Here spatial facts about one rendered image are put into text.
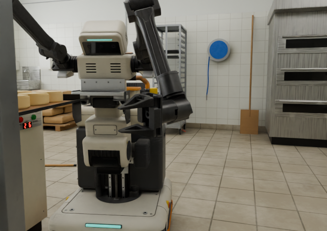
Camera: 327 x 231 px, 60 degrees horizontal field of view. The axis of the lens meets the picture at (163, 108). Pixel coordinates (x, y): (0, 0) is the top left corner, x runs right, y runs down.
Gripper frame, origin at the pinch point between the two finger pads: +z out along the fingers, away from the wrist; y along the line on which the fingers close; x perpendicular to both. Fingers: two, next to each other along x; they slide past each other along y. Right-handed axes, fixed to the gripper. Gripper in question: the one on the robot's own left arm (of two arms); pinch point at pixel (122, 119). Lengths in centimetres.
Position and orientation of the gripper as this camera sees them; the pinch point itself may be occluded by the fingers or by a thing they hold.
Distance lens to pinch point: 64.9
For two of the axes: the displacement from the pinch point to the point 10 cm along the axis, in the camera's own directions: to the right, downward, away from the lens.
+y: -0.1, 9.8, 2.2
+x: -6.5, -1.7, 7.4
